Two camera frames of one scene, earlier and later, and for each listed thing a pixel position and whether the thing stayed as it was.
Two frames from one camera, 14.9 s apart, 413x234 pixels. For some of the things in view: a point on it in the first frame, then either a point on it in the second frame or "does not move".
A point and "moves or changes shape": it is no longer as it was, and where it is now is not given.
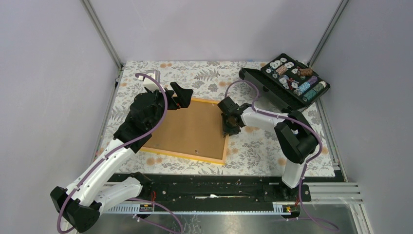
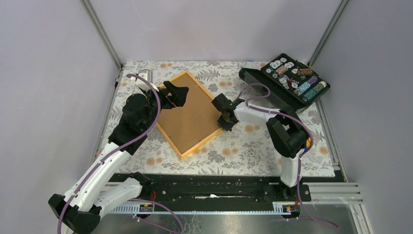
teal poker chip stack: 321,86 does not move
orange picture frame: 195,132 moves or changes shape
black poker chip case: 290,83 does not move
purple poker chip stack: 312,80 does not move
